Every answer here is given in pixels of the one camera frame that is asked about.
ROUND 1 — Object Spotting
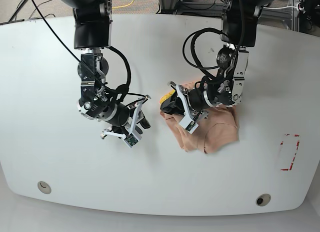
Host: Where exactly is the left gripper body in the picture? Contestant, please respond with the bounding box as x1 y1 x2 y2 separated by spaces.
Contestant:
166 81 209 125

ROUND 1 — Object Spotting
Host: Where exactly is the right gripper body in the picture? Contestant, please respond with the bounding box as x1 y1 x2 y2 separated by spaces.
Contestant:
99 95 150 141

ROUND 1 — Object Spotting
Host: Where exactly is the peach t-shirt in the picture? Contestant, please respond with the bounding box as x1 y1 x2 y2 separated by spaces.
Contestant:
159 81 240 155

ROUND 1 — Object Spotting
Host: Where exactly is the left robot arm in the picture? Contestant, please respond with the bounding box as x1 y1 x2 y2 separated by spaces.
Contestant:
160 0 274 124

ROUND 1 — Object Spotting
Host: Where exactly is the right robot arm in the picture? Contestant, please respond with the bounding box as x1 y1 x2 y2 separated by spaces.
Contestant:
61 0 150 147

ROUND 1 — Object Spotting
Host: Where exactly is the left table grommet hole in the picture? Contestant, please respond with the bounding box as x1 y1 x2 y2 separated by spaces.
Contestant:
37 181 52 195

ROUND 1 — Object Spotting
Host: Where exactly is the table grommet hole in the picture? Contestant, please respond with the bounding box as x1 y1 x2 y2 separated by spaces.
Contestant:
255 194 271 207
37 181 52 195

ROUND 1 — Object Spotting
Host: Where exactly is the red tape rectangle marking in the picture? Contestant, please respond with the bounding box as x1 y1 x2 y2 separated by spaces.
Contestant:
277 134 301 171

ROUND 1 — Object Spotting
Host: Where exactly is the right table grommet hole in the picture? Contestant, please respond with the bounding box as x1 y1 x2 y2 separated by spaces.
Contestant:
255 194 271 207

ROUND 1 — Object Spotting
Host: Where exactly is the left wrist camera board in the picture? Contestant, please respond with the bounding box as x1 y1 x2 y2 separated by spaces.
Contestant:
178 116 199 134

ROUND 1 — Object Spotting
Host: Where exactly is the aluminium frame stand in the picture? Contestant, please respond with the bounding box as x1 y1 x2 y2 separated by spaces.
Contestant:
158 0 302 31

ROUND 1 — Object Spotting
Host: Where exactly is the yellow cable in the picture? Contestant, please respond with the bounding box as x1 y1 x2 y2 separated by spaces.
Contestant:
111 0 137 10

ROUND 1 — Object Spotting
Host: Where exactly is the white cable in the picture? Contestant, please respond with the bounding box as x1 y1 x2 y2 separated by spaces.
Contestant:
262 3 300 12

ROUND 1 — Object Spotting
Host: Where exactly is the black floor cable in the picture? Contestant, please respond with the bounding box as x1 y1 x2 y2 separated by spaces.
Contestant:
7 0 61 22

